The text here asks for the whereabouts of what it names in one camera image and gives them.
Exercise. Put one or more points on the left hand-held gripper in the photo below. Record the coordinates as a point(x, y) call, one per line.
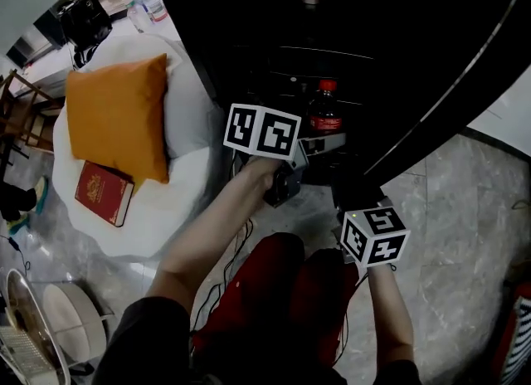
point(261, 130)

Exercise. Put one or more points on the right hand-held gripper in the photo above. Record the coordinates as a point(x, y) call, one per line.
point(373, 238)

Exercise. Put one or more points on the cola bottle red cap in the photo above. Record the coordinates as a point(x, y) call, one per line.
point(325, 113)

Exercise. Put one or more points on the black glass-door fridge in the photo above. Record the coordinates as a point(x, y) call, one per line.
point(249, 22)

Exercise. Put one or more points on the person's right forearm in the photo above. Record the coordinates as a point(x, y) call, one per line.
point(390, 313)

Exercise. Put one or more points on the person's left forearm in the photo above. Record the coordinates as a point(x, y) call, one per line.
point(207, 242)

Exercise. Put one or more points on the person's left hand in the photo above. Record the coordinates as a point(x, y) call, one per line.
point(259, 178)

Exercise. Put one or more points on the person's red trousers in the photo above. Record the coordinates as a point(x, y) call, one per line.
point(269, 292)

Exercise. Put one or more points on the white round pouf seat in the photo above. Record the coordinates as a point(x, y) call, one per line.
point(186, 118)

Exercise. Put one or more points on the striped cloth on chair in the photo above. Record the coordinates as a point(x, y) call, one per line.
point(504, 333)

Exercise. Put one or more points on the orange cushion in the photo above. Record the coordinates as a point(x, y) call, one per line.
point(116, 118)

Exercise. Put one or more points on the clear bottle red cap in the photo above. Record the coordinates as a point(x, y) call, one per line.
point(157, 6)

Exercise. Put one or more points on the red hardcover book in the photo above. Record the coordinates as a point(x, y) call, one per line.
point(101, 192)

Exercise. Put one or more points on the person's black top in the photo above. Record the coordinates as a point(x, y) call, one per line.
point(145, 342)

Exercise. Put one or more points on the black handbag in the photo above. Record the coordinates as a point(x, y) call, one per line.
point(85, 18)

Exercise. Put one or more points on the white window bench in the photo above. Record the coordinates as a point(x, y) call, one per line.
point(50, 72)

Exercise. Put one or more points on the wooden shelf rack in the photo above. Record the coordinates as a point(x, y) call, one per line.
point(25, 118)

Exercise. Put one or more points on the white perforated basket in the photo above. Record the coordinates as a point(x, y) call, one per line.
point(22, 354)

